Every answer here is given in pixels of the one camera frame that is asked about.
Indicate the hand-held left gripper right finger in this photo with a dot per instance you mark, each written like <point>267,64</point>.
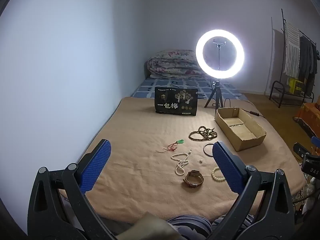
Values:
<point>227,167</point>

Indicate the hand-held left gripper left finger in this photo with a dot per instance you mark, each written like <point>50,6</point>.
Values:
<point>96,167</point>

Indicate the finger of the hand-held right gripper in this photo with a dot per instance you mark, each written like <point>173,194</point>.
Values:
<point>301,148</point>
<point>316,140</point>

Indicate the black bangle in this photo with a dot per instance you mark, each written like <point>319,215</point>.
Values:
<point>204,149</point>

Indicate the cardboard box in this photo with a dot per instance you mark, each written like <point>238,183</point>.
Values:
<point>250,143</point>

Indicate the orange cloth bundle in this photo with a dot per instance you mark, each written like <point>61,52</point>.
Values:
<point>310,115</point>

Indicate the yellow box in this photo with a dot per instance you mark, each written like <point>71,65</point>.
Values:
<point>295,85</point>

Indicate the person's striped clothing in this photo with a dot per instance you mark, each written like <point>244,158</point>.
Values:
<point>195,227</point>

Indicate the black tripod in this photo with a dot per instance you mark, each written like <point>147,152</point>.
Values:
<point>215,87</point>

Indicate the dark hanging garments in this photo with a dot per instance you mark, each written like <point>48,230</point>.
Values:
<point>306,60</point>

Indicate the black snack bag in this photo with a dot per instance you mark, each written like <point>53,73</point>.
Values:
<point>175,102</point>

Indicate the blue patterned bedsheet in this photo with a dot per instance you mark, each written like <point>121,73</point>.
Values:
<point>147,90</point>

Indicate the striped white garment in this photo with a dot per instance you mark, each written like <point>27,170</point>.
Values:
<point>292,50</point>

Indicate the folded floral quilt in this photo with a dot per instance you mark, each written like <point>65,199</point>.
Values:
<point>170,65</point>

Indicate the black clothes rack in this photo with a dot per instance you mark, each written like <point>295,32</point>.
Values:
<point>283,27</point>

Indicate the phone holder clamp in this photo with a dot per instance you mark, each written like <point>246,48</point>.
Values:
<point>219,43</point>

